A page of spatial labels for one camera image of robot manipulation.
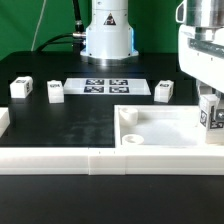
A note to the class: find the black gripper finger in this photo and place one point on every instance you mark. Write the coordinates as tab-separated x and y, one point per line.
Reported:
219	116
204	91

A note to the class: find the white square tabletop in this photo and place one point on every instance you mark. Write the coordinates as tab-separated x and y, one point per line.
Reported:
147	125

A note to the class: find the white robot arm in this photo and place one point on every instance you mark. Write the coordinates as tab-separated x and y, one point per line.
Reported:
201	45

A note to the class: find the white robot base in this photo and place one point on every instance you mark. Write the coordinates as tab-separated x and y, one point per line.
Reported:
109	37

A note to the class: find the white marker sheet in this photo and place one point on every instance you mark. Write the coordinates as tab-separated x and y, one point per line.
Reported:
106	86

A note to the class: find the white U-shaped fence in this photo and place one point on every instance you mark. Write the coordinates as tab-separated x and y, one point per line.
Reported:
204	159

